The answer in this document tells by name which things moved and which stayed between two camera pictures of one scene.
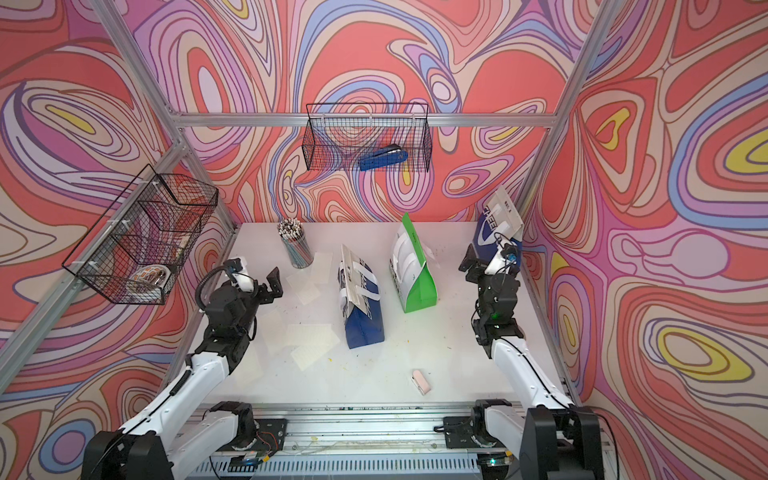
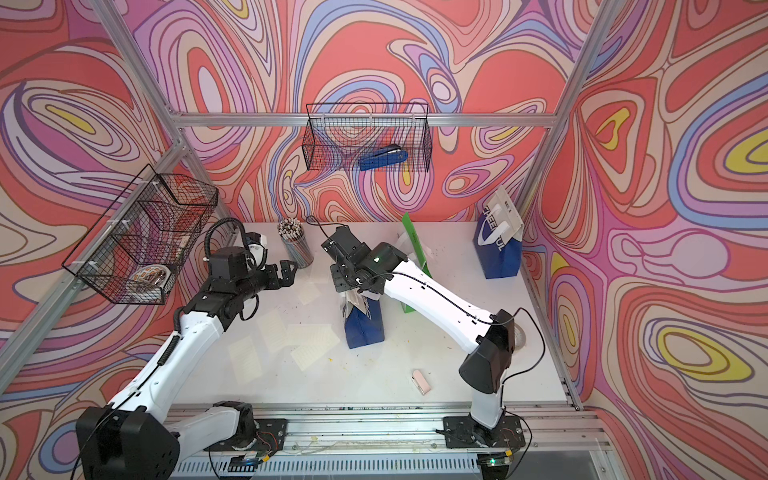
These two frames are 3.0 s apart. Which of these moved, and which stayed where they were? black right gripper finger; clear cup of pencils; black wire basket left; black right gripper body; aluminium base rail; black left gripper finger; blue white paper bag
Moved: black right gripper body; black left gripper finger; black right gripper finger
Stayed: clear cup of pencils; blue white paper bag; aluminium base rail; black wire basket left
